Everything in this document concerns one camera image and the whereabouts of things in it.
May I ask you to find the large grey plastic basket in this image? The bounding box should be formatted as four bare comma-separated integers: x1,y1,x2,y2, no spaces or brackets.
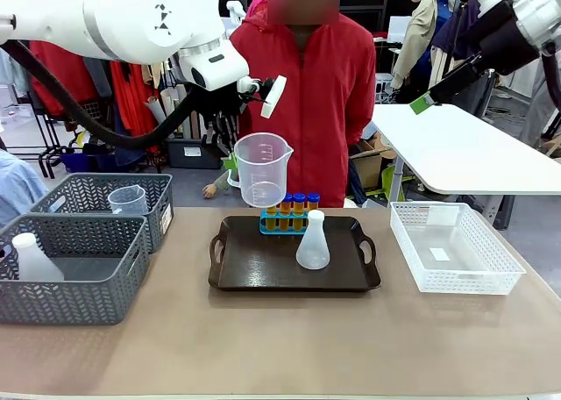
0,214,152,326

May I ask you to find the long red dress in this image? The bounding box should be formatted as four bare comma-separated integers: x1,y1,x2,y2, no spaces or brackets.
109,61,161,154

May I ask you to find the black plastic tray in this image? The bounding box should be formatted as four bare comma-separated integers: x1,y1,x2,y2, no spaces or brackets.
208,215,381,293

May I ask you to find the dark grey storage bin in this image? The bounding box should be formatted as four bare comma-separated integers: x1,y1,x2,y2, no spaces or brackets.
165,137,229,170

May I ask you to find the person in red jacket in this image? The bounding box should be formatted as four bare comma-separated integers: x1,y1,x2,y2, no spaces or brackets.
229,0,378,209

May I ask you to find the cardboard box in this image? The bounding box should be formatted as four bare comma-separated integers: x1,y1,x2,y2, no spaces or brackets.
349,135,398,191

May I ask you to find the red coat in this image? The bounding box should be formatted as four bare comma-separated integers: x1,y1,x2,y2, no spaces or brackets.
27,39,96,117

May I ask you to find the light blue cloth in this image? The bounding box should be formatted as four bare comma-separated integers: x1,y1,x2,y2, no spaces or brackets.
0,147,50,231

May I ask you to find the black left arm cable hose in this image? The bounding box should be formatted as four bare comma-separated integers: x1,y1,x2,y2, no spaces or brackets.
0,39,203,150

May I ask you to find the blue tube rack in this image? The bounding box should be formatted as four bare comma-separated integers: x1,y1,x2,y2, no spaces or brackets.
259,208,309,237

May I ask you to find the figure in navy coat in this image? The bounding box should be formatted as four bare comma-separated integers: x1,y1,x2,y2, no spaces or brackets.
431,0,484,68

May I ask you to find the white desk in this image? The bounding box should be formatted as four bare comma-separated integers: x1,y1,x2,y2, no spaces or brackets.
370,103,561,231

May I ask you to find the clear plastic measuring beaker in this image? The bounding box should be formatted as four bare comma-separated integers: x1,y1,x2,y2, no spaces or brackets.
107,185,149,216
232,132,295,209

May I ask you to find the white plastic conical flask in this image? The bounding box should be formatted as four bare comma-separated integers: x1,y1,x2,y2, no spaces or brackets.
295,209,331,271
11,232,66,282

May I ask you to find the person in beige coat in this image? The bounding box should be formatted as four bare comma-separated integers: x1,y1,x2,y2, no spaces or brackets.
391,0,449,90

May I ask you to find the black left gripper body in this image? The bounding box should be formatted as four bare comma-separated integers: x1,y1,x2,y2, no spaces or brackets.
192,86,247,125

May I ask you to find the grey paper roll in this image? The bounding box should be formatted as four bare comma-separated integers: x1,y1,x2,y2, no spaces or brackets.
145,94,175,125

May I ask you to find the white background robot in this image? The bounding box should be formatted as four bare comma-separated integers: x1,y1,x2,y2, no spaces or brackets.
224,0,247,25

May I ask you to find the white plastic basket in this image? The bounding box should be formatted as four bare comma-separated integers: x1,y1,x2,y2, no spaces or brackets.
389,201,527,296

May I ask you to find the green plastic object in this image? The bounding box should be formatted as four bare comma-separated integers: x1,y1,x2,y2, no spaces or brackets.
380,164,415,200

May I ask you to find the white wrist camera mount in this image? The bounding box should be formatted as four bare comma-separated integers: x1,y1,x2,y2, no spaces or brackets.
237,75,288,120

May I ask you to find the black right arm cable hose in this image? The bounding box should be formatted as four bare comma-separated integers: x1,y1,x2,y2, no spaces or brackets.
539,51,561,143

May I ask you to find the grey plastic basket with label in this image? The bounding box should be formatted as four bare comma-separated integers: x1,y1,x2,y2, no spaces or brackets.
27,173,174,255

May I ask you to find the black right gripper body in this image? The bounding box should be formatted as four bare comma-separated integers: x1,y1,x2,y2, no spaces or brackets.
465,0,543,77

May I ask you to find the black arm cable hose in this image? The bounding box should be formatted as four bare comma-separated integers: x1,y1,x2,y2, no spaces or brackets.
539,51,561,143
0,39,203,150

